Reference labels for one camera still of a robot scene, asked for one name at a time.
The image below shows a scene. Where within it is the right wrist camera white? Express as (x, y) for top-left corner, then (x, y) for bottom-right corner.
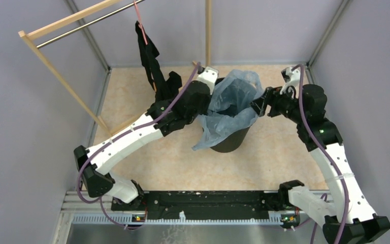
(280, 66), (301, 95)

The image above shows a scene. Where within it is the purple cable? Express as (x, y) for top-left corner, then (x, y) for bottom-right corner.
(290, 64), (350, 244)
(76, 62), (203, 231)

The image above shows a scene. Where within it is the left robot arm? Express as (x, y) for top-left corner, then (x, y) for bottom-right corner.
(74, 77), (216, 210)

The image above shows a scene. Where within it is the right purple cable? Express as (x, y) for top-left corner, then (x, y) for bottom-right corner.
(290, 64), (350, 244)

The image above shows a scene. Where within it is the pink clothes hanger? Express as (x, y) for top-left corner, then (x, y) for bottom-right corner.
(133, 1), (148, 45)

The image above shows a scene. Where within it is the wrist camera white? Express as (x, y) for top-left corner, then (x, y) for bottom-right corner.
(196, 67), (219, 95)
(280, 66), (301, 95)

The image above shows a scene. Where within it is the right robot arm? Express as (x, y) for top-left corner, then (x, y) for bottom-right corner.
(250, 84), (390, 243)

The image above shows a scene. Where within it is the wooden clothes rack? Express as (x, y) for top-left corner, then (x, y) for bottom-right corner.
(19, 1), (211, 136)

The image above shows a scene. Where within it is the blue plastic trash bag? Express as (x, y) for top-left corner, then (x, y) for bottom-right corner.
(192, 69), (264, 151)

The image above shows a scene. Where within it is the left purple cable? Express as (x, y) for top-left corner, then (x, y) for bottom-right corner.
(76, 62), (203, 231)

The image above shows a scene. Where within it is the black trash bin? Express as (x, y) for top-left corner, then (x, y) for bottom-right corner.
(210, 127), (250, 153)

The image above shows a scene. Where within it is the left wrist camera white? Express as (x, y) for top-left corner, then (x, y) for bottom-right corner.
(196, 67), (219, 95)

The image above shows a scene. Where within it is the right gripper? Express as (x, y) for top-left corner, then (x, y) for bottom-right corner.
(248, 83), (306, 124)

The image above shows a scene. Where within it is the black garment on hanger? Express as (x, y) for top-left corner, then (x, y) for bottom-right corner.
(135, 21), (182, 102)

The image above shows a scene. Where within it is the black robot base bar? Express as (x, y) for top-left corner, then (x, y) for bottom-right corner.
(111, 191), (301, 223)

